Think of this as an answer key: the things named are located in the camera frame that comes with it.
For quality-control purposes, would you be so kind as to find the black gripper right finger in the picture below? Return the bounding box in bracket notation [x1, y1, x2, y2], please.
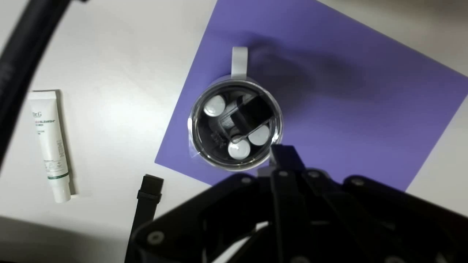
[291, 144, 468, 263]

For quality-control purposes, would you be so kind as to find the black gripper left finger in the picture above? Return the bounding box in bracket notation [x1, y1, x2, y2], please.
[127, 144, 294, 263]

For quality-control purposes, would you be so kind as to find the silver metal cup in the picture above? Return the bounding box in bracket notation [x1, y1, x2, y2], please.
[187, 45, 285, 172]

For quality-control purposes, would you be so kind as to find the purple mat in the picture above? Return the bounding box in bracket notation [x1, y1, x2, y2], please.
[154, 0, 468, 193]

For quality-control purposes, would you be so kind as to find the white cream tube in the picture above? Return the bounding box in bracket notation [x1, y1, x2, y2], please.
[27, 89, 75, 204]

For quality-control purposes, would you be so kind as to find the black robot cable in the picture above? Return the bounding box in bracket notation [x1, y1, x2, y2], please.
[0, 0, 70, 169]

